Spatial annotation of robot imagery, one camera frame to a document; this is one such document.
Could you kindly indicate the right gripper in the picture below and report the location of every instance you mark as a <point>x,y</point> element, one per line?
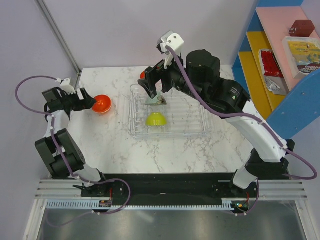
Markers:
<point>149,83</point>

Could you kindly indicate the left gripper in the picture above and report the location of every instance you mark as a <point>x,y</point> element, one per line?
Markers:
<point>89,100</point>

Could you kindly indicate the orange bowl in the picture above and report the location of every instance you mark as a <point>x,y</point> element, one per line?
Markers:
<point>143,76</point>
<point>103,104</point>

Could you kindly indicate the pale green ceramic bowl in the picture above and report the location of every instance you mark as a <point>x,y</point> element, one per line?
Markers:
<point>159,100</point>

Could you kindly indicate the yellow-green bowl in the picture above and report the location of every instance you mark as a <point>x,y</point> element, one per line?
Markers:
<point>156,119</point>

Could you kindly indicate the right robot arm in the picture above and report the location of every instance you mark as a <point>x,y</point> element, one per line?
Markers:
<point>232,103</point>

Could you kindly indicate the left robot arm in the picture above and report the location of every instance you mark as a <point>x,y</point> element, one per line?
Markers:
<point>61,155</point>

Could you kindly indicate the red packet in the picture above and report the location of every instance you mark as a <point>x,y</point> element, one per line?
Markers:
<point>269,64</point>

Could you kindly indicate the crumpled silver wrapper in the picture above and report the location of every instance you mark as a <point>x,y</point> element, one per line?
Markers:
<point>273,87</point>

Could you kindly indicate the colourful shelf unit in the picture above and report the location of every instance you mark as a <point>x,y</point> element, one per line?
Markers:
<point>296,115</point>

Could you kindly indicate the clear box with yellow print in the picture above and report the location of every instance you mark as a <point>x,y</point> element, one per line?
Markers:
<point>303,55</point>

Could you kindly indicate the dark red box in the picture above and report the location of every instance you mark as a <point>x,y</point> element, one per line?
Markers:
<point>302,28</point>

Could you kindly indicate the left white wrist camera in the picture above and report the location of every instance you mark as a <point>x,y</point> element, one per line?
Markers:
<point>65,85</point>

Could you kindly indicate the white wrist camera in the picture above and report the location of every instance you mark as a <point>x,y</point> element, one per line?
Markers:
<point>174,41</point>
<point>65,85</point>

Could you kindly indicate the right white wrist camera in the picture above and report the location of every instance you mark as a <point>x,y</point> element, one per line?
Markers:
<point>174,41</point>

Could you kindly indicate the clear wire dish rack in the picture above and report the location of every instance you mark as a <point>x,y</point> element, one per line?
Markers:
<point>185,116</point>

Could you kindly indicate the aluminium frame rail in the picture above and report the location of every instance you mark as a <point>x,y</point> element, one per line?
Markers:
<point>58,35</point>

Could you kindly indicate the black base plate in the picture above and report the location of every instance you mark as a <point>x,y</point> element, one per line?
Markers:
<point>168,189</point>

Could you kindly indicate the white slotted cable duct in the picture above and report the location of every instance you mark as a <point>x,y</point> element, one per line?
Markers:
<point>94,204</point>

